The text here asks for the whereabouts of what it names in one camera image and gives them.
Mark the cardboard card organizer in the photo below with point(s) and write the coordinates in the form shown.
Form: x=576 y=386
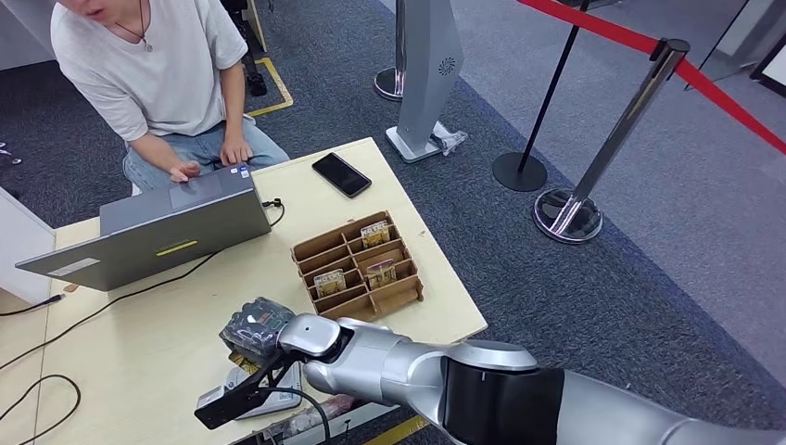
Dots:
x=393 y=301

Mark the person's hand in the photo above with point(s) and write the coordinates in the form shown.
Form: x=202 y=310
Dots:
x=236 y=152
x=184 y=172

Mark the chrome chair base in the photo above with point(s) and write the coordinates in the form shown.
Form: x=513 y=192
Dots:
x=9 y=153

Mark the red barrier belt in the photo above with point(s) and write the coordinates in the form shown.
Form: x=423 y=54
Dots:
x=614 y=31

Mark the black stanchion post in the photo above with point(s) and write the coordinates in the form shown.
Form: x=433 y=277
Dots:
x=519 y=172

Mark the white cabinet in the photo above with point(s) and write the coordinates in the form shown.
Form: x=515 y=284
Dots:
x=24 y=258

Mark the white card reader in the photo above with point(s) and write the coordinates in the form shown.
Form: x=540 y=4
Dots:
x=288 y=396

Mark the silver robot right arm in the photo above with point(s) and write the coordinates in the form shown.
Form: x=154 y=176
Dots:
x=381 y=368

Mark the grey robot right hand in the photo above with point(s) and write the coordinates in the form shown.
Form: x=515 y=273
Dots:
x=255 y=328

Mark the grey laptop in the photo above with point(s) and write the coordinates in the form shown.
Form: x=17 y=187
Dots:
x=153 y=245

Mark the grey kiosk stand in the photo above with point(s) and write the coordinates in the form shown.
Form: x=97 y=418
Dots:
x=430 y=61

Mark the crumpled clear plastic wrap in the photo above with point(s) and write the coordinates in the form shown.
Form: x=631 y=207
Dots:
x=451 y=138

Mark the person's right forearm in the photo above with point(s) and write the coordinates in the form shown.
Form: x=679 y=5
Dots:
x=153 y=153

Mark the crumpled plastic bag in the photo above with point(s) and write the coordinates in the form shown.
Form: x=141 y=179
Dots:
x=319 y=420

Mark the yellow floor tape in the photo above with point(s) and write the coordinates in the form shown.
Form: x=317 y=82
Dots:
x=282 y=86
x=399 y=433

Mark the person's right hand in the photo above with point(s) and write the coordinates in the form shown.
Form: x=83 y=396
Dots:
x=184 y=172

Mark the black-framed display board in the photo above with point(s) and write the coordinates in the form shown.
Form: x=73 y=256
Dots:
x=746 y=37

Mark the black smartphone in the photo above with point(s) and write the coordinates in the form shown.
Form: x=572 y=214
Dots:
x=341 y=175

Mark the person's left hand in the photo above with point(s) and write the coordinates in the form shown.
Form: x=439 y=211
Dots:
x=236 y=152

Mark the chrome stanchion post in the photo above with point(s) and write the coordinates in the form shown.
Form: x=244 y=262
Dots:
x=568 y=218
x=388 y=85

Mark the person's left forearm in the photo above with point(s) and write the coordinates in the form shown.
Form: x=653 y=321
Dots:
x=233 y=104

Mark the person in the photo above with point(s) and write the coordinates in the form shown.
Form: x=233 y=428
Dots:
x=159 y=73

